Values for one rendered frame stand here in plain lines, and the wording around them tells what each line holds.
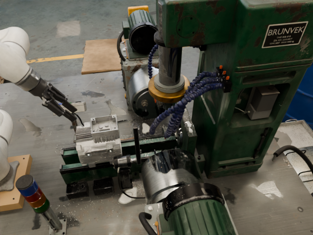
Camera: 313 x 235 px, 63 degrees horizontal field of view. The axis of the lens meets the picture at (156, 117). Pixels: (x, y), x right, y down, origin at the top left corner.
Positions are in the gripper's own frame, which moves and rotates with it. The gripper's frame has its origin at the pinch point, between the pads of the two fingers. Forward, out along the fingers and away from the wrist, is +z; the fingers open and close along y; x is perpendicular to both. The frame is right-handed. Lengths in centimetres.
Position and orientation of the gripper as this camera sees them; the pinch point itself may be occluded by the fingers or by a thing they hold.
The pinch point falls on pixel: (70, 111)
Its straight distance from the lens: 124.4
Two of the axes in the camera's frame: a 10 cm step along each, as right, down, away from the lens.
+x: -8.5, 4.6, 2.6
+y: -1.7, -7.0, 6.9
